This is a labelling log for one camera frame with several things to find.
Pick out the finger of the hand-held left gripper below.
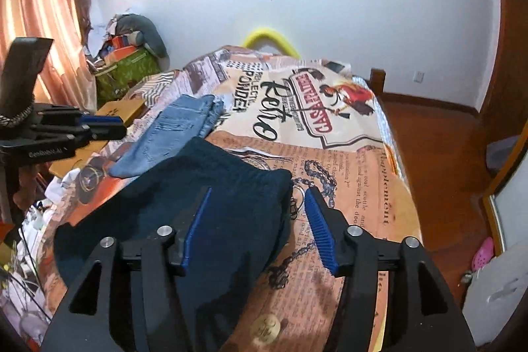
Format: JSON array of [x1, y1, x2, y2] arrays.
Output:
[[67, 124, 127, 142], [36, 108, 125, 127]]

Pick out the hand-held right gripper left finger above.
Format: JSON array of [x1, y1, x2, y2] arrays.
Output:
[[41, 187, 214, 352]]

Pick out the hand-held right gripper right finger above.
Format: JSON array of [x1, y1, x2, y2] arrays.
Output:
[[304, 187, 473, 352]]

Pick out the dark teal pants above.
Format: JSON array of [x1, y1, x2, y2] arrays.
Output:
[[53, 137, 295, 352]]

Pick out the bed with printed cover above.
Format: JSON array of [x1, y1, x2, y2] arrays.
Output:
[[41, 45, 424, 352]]

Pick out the blue jeans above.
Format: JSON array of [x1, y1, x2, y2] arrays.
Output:
[[109, 94, 226, 178]]

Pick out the orange striped curtain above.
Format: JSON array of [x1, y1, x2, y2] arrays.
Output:
[[0, 0, 98, 114]]

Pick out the orange box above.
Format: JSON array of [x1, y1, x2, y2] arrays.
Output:
[[108, 36, 138, 52]]

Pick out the grey cloth bundle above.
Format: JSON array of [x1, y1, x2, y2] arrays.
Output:
[[115, 15, 170, 60]]

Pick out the checkered bed sheet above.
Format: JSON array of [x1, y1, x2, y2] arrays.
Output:
[[350, 75, 410, 184]]

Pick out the pink clog shoe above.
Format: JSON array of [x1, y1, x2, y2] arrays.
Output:
[[471, 237, 495, 271]]

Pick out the yellow foam tube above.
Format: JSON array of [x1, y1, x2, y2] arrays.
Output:
[[241, 27, 301, 59]]

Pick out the white foam board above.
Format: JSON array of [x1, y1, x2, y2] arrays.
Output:
[[462, 249, 528, 348]]

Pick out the grey bag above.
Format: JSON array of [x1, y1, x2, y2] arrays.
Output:
[[486, 135, 521, 174]]

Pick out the wooden bed frame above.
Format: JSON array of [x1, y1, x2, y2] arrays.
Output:
[[368, 67, 426, 247]]

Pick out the wooden door frame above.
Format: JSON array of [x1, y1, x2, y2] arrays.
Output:
[[479, 0, 528, 256]]

